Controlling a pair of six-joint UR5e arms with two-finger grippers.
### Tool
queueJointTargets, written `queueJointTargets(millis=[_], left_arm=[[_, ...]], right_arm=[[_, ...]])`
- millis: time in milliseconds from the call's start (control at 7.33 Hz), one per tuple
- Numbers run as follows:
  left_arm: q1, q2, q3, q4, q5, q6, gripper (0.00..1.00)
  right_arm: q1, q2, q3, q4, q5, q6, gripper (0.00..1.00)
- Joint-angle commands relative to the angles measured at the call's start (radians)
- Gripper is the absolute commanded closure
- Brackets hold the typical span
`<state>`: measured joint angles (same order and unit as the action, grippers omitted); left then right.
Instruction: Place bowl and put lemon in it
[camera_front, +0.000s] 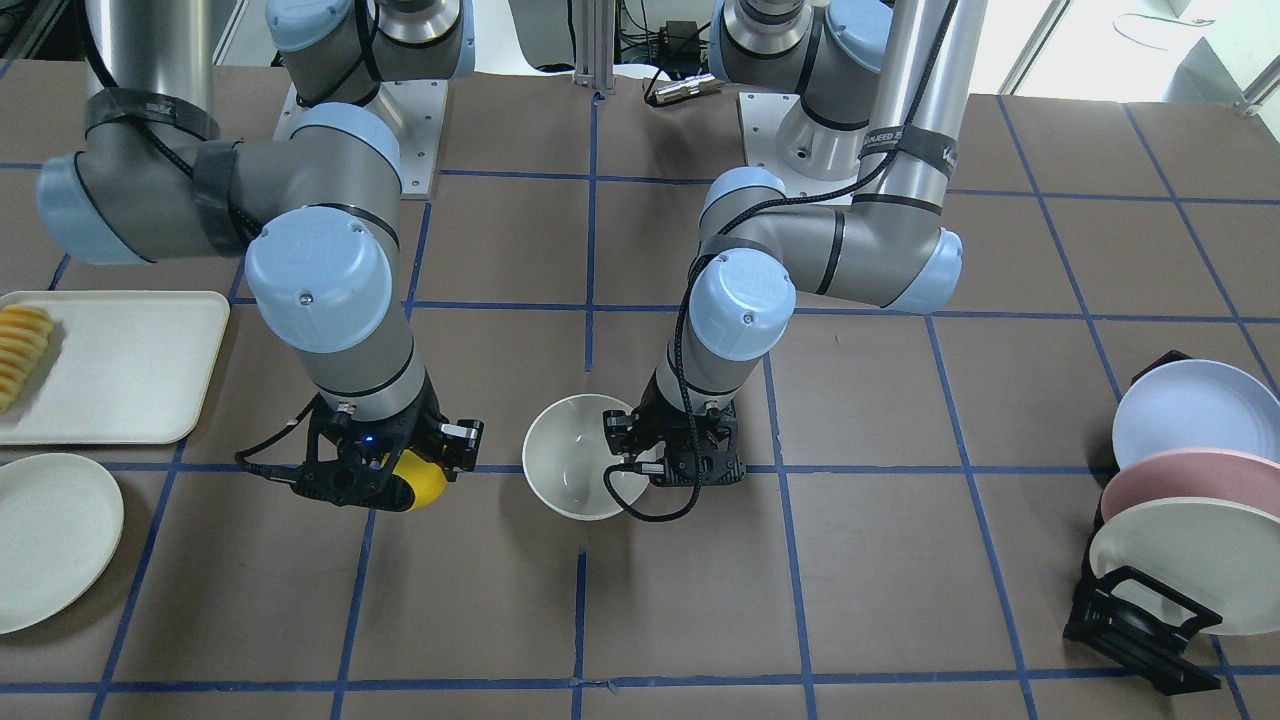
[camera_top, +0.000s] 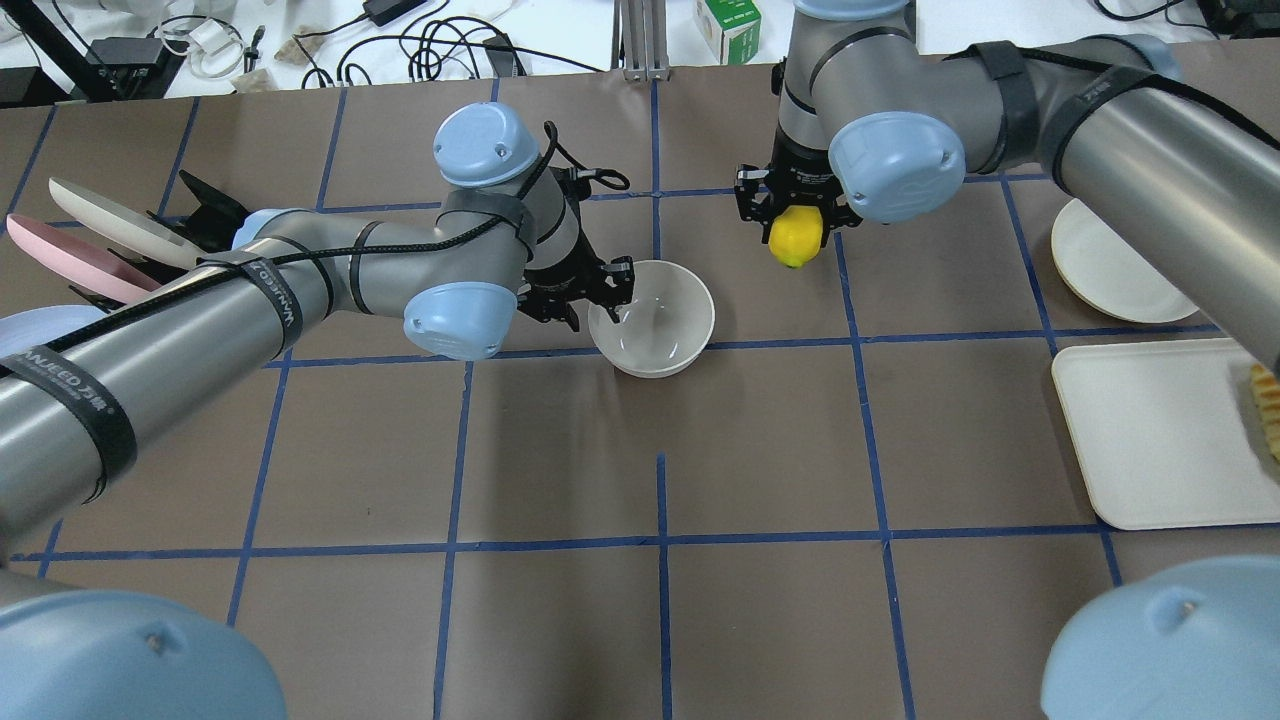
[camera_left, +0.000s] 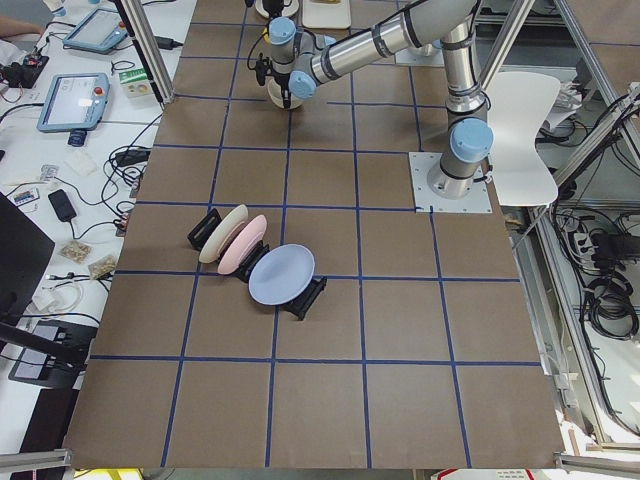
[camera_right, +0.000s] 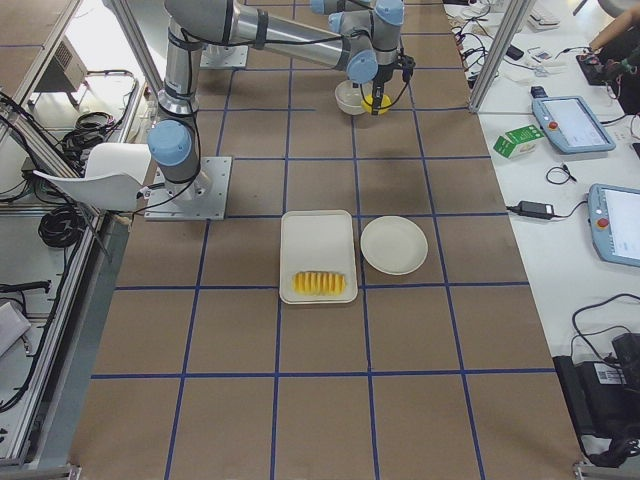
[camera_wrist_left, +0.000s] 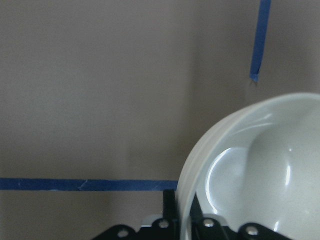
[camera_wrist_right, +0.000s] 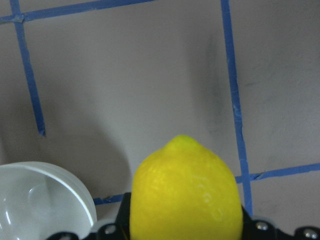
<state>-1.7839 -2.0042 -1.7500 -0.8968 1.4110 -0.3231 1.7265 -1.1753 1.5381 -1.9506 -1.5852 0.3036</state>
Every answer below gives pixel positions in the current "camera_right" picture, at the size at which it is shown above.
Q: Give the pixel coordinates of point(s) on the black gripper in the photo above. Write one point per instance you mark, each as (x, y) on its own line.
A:
(382, 77)

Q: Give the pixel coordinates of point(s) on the yellow lemon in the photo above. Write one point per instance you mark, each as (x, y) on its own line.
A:
(369, 105)

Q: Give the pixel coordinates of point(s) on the beige ceramic bowl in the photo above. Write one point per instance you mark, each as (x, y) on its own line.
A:
(348, 96)

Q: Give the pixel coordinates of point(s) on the green white carton box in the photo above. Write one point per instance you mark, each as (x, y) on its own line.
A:
(517, 142)

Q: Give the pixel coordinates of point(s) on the cream round plate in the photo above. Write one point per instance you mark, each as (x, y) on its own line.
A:
(394, 245)

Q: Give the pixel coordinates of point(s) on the cream rectangular tray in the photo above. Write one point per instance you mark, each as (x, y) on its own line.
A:
(320, 240)

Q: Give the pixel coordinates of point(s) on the upper blue teach pendant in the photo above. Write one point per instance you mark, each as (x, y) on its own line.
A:
(570, 125)

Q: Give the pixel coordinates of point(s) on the blue teach pendant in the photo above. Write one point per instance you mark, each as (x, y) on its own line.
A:
(614, 223)
(570, 125)

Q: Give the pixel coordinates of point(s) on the black power adapter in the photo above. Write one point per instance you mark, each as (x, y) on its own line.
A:
(536, 210)

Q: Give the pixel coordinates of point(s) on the sliced yellow fruit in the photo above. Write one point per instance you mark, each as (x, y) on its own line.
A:
(319, 283)

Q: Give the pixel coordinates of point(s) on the lower blue teach pendant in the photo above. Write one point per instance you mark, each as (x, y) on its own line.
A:
(614, 223)

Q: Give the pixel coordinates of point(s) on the white plastic chair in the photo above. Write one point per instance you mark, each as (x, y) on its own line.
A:
(114, 174)

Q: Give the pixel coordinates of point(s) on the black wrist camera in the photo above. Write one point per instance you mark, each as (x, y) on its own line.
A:
(406, 64)

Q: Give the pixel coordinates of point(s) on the aluminium frame post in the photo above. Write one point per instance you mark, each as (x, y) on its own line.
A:
(512, 20)

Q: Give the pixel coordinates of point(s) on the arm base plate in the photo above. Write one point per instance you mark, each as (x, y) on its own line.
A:
(205, 198)
(223, 57)

